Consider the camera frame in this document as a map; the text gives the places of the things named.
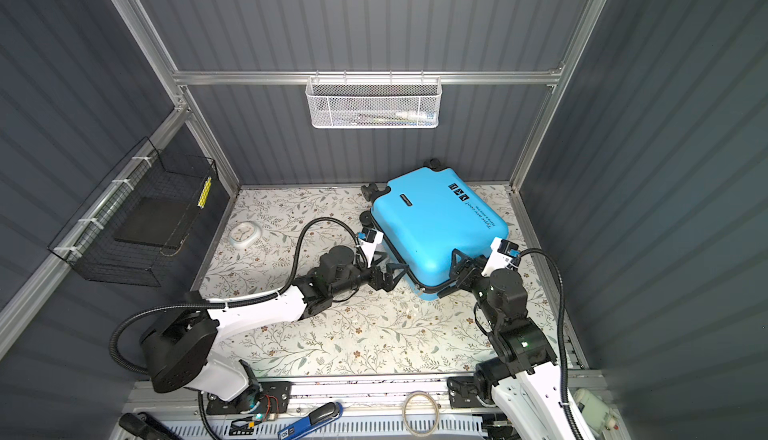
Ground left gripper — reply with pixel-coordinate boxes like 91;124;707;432
330;249;408;301

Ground blue hard-shell suitcase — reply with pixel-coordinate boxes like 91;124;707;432
361;158;509;300

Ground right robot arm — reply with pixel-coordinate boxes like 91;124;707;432
447;241;594;439

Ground items in white basket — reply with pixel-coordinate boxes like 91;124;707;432
331;110;439;128

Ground white box device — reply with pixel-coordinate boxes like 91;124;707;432
573;388;618;435

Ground yellow marker pen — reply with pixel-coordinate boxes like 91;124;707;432
197;176;212;209

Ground black pad in basket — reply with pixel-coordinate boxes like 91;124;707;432
113;197;194;250

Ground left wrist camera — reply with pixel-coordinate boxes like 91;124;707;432
357;227;384;268

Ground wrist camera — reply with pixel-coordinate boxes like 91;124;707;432
481;237;521;277
357;227;384;268

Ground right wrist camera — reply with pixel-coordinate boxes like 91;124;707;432
481;237;521;277

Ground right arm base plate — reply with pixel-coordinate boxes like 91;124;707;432
446;375;495;409

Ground coiled white cable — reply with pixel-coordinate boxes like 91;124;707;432
401;390;442;438

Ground blue black handled tool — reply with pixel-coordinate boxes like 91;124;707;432
277;401;344;440

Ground white wire mesh basket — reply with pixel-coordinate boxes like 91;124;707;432
305;80;443;129

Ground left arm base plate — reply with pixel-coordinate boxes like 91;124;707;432
205;381;293;419

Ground black wire wall basket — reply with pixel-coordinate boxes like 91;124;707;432
49;141;218;287

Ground black handle tool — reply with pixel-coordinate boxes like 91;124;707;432
118;412;181;440

